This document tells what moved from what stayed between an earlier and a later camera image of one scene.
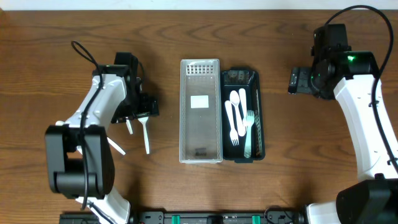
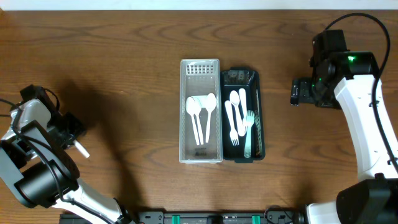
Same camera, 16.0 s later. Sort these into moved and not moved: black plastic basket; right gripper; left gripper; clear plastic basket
Moved: right gripper; left gripper
Not moved: black plastic basket; clear plastic basket
